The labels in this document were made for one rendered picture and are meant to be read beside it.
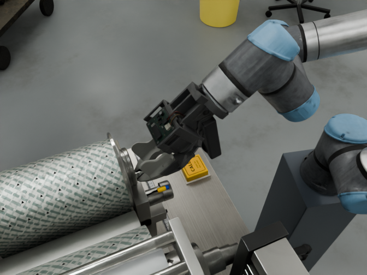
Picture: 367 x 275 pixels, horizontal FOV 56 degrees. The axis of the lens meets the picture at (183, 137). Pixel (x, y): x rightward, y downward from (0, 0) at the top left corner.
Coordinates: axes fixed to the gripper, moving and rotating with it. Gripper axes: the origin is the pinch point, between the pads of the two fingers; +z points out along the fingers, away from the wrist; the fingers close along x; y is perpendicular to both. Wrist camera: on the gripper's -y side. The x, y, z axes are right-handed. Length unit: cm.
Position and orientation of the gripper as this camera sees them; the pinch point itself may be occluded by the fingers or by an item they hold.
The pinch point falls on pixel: (143, 173)
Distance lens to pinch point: 67.0
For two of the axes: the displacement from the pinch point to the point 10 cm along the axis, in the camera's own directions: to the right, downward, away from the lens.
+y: -5.8, -3.0, -7.5
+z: -7.1, 6.4, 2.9
